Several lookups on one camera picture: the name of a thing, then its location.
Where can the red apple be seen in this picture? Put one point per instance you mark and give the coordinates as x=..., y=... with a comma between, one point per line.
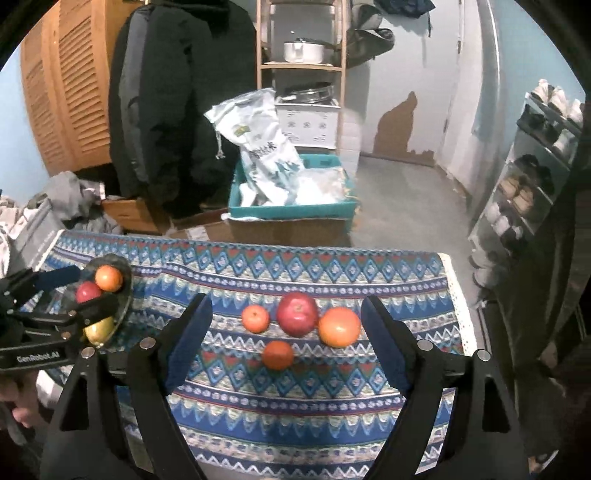
x=87, y=293
x=297, y=314

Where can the clear plastic bags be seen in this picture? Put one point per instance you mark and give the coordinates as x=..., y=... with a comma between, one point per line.
x=323, y=184

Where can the wooden shelf rack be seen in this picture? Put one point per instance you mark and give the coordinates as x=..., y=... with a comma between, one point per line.
x=300, y=66

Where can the small cardboard box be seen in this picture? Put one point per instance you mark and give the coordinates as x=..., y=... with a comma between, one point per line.
x=203, y=230

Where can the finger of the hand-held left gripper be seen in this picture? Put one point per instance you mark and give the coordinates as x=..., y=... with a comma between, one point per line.
x=60, y=277
x=94, y=309

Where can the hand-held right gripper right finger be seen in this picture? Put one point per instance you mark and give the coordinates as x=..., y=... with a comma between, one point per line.
x=385, y=341

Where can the white door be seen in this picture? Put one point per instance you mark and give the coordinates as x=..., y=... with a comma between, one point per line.
x=415, y=92

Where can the large cardboard box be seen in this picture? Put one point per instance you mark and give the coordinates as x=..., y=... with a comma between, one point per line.
x=286, y=228

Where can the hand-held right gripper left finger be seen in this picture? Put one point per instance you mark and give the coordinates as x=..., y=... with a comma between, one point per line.
x=191, y=341

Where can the wooden louvered wardrobe door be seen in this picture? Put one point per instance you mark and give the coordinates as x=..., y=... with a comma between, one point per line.
x=69, y=92

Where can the grey fabric laundry bin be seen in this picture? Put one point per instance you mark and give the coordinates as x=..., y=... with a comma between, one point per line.
x=27, y=230

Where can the grey jacket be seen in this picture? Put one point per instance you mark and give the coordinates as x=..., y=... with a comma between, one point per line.
x=131, y=92

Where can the blue patterned tablecloth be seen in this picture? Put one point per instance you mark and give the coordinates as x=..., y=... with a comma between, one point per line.
x=323, y=415

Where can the small tangerine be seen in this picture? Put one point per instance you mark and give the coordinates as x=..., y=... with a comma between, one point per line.
x=278, y=355
x=256, y=319

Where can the pile of grey clothes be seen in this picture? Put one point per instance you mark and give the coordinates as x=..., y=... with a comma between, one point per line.
x=69, y=198

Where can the metal pot with lid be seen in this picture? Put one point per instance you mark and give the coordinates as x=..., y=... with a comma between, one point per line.
x=302, y=50

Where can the white printed rice bag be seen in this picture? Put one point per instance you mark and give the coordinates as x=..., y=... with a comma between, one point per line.
x=263, y=147

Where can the round metal steamer pan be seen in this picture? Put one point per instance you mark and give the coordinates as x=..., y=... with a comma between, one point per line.
x=307, y=94

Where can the yellow-green mango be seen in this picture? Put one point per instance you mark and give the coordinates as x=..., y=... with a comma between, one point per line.
x=99, y=331

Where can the dark glass bowl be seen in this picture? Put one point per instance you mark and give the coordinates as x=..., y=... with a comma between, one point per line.
x=124, y=304

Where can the black hooded coat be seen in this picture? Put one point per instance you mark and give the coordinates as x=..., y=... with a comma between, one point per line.
x=203, y=115

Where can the teal plastic crate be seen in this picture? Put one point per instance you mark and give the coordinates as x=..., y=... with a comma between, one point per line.
x=286, y=211

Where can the white perforated basket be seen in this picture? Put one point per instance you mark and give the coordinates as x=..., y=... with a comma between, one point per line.
x=309, y=124

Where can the person's left hand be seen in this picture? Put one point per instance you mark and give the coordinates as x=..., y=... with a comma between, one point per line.
x=23, y=406

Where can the dark blue umbrella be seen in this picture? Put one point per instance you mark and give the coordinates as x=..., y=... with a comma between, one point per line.
x=406, y=4

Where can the dark hanging bag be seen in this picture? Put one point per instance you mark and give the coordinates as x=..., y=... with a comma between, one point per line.
x=369, y=37

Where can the shoe rack with shoes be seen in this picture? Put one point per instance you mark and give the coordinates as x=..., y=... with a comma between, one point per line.
x=561, y=99

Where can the large orange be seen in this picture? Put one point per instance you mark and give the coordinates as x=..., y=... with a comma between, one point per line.
x=339, y=326
x=109, y=278

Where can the white fleece blanket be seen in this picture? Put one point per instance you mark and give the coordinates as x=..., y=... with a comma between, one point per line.
x=4, y=217

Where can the grey shoe rack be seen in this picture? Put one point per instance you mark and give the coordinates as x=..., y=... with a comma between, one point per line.
x=517, y=152

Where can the grey metal pipe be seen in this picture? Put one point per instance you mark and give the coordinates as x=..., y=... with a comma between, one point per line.
x=494, y=92

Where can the wooden drawer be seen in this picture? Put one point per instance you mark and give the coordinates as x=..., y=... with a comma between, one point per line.
x=134, y=214

